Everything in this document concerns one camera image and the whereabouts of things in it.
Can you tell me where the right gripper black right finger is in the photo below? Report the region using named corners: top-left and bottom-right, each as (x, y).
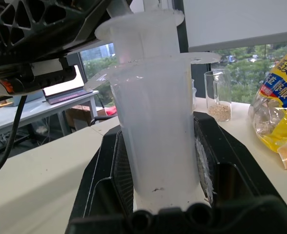
top-left (193, 111), bottom-right (285, 209)

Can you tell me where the black ribbed finger of the left gripper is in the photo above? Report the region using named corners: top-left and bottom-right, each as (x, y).
top-left (0, 0), bottom-right (114, 61)

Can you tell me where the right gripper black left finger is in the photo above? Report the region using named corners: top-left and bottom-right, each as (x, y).
top-left (65, 128), bottom-right (135, 226)

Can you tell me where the translucent white plastic cup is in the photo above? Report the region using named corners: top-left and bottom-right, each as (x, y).
top-left (83, 0), bottom-right (222, 212)

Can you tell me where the clear glass cup with grains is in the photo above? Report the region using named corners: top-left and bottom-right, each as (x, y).
top-left (204, 69), bottom-right (232, 122)

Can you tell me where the white office desk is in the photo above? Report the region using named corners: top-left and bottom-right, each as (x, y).
top-left (0, 89), bottom-right (100, 141)

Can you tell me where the open laptop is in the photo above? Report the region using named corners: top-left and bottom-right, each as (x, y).
top-left (41, 65), bottom-right (100, 106)

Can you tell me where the brown cardboard box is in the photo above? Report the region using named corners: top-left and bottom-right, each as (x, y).
top-left (64, 104), bottom-right (108, 131)

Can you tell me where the yellow snack bag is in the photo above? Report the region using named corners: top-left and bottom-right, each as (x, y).
top-left (247, 44), bottom-right (287, 171)

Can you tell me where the white window blind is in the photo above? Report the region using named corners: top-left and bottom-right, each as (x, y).
top-left (182, 0), bottom-right (287, 53)

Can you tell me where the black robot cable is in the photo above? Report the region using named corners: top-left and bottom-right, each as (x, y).
top-left (0, 94), bottom-right (28, 182)

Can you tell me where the dark window frame post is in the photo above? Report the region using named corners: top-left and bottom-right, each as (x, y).
top-left (175, 0), bottom-right (213, 98)

